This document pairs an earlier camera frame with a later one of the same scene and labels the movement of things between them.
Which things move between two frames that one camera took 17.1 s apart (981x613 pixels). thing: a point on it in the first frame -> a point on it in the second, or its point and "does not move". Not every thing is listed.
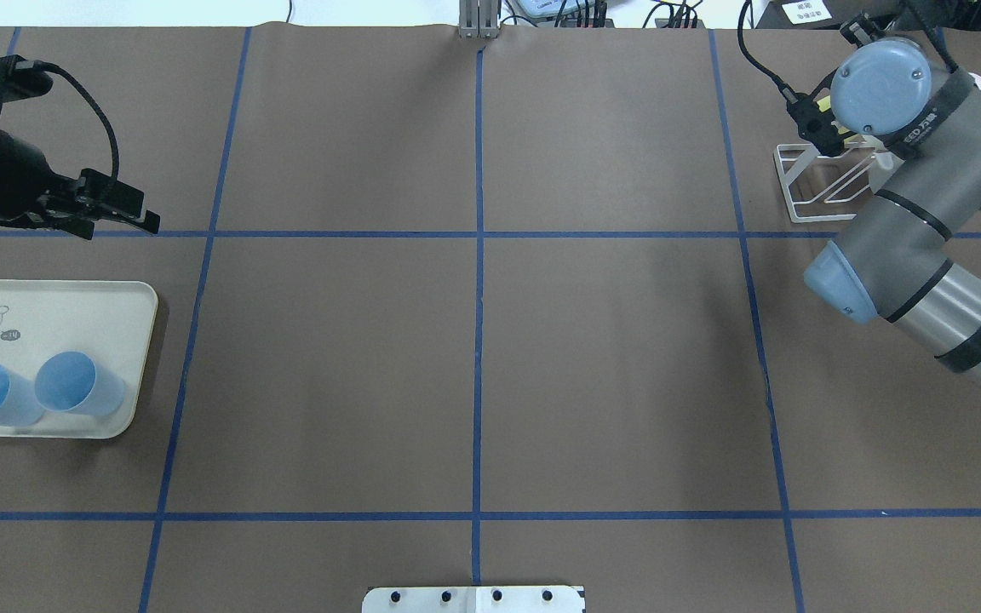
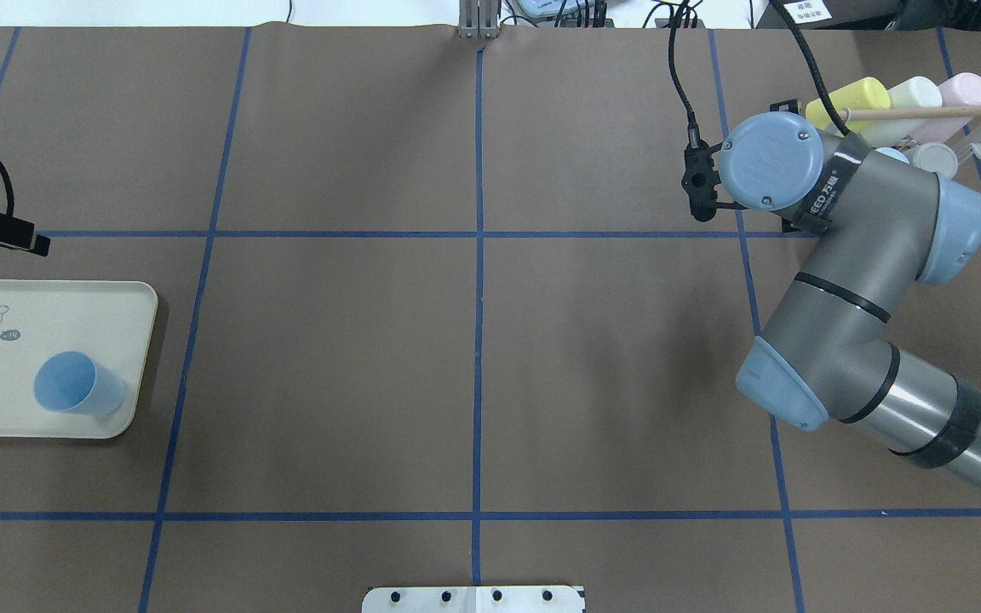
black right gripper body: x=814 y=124 -> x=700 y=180
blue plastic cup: x=70 y=381 does not move
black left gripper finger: x=81 y=227 -> x=40 y=245
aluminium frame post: x=479 y=19 does not move
